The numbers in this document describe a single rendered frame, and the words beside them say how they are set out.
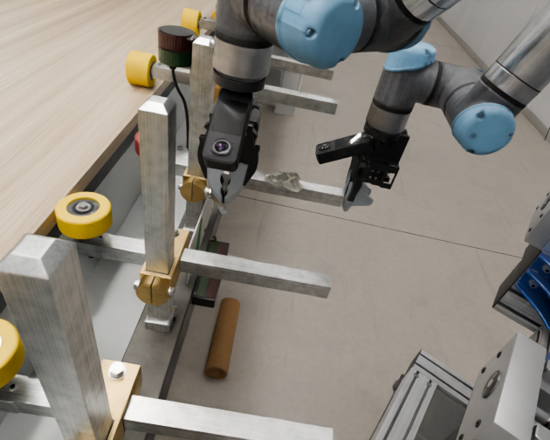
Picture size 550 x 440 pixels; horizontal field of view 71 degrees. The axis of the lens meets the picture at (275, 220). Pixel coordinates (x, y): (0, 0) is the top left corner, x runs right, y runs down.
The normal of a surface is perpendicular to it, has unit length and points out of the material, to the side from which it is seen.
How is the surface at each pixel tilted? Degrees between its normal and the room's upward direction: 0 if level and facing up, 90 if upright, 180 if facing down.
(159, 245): 90
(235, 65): 90
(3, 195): 0
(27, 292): 90
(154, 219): 90
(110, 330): 0
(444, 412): 0
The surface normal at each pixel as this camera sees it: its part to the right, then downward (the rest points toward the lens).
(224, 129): 0.07, -0.37
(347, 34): 0.57, 0.60
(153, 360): 0.18, -0.76
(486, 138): -0.14, 0.62
